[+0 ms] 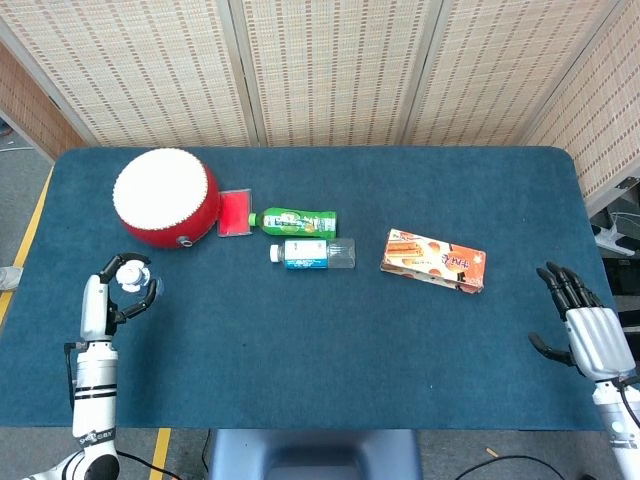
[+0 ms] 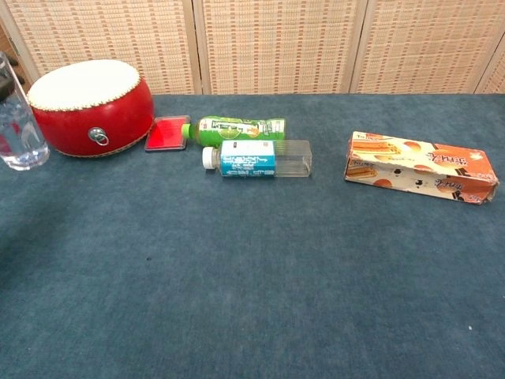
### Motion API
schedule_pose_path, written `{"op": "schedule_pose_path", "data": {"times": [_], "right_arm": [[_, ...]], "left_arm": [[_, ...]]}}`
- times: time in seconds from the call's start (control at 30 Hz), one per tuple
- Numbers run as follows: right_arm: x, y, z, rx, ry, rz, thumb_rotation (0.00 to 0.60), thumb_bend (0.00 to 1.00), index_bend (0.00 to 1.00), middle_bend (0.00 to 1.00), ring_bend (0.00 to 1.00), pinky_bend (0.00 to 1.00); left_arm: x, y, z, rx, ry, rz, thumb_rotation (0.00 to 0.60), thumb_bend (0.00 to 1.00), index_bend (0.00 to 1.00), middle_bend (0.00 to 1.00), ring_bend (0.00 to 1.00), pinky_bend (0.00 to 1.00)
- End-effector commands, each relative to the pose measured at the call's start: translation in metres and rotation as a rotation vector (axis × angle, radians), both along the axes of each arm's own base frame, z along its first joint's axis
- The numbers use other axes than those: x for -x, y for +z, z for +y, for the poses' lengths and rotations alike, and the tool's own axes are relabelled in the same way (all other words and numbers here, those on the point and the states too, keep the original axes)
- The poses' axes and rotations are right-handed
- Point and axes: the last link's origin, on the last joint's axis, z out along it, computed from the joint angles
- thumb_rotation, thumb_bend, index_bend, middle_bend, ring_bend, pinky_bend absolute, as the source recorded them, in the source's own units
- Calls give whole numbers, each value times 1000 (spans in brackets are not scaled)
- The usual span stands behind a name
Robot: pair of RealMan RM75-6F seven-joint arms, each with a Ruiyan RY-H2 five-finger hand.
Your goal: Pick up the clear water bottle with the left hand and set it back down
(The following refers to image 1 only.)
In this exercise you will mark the red drum white skin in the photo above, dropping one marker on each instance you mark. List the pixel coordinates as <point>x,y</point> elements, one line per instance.
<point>160,190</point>

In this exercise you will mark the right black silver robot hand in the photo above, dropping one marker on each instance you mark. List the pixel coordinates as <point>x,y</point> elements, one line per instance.
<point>595,335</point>

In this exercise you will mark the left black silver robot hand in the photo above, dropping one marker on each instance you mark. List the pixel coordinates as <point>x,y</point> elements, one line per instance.
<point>95,305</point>

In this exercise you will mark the black equipment box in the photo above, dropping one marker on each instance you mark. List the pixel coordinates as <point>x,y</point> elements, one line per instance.
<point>625,275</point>

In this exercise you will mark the white shoe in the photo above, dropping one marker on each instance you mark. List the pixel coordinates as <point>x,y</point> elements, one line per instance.
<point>10,278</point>

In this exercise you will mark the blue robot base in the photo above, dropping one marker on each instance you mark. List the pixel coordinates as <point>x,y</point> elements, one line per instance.
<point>315,455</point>

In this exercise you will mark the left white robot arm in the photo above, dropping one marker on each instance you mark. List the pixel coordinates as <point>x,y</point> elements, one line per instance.
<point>95,380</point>

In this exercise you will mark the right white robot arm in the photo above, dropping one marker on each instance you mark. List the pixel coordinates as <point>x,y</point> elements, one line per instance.
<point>615,415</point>

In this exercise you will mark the transparent water bottle white cap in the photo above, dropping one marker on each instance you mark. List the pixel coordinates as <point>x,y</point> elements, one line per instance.
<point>129,276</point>

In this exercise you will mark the woven bamboo screen panel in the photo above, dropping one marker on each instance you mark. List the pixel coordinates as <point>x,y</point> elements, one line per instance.
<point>605,110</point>
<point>340,65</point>
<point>30,110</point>
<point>500,65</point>
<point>140,65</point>

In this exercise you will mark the green tea bottle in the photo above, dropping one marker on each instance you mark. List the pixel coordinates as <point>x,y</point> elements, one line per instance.
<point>295,221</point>

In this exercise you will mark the clear bottle blue label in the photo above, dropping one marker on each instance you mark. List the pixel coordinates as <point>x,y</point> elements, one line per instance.
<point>305,255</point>

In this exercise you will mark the red ink pad case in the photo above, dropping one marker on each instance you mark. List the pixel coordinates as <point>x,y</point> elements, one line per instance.
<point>235,212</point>

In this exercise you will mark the blue carpet table cover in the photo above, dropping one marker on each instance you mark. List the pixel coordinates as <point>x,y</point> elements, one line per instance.
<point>320,340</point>

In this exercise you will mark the orange biscuit box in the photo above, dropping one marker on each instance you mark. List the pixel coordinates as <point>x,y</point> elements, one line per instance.
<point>435,260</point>

